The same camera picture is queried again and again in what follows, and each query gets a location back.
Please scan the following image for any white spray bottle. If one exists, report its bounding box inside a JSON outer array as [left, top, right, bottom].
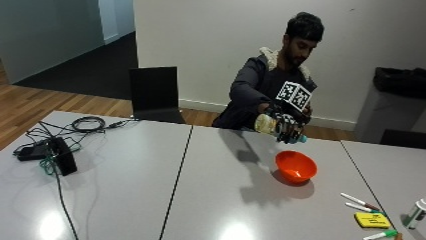
[[404, 198, 426, 230]]

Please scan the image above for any black electronic box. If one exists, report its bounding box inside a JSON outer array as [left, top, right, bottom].
[[46, 136, 78, 177]]

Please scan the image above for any white marker green tip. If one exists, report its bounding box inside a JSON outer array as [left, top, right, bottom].
[[362, 229, 399, 240]]

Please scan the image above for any the person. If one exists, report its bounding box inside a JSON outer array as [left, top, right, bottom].
[[210, 11, 326, 132]]

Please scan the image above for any white marker cube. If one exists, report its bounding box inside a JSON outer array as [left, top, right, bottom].
[[274, 80, 314, 113]]

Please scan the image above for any black bin with liner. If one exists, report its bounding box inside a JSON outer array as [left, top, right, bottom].
[[352, 66, 426, 145]]

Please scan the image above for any yellow sponge eraser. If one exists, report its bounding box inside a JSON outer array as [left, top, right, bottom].
[[352, 211, 392, 230]]

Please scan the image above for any orange bowl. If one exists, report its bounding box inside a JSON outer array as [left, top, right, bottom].
[[274, 150, 318, 184]]

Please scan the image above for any white marker green cap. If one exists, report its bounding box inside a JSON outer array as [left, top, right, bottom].
[[344, 201, 386, 216]]

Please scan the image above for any flat black device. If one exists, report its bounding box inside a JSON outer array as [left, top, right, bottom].
[[14, 143, 50, 162]]

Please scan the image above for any coiled black cable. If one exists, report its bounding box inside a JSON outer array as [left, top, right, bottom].
[[70, 116, 107, 134]]

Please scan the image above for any black chair back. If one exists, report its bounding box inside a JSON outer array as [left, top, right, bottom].
[[379, 128, 426, 150]]

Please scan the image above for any clear plastic bottle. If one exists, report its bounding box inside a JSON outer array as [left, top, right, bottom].
[[253, 113, 309, 145]]

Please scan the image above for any green cable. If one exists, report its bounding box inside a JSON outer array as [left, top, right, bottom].
[[38, 146, 82, 176]]

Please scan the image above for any black chair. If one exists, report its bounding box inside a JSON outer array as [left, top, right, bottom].
[[127, 66, 186, 125], [379, 128, 426, 150]]

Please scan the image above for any long black cable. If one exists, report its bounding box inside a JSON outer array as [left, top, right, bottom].
[[49, 151, 81, 240]]

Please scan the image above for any white marker red cap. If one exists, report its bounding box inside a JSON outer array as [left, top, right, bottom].
[[339, 192, 382, 212]]

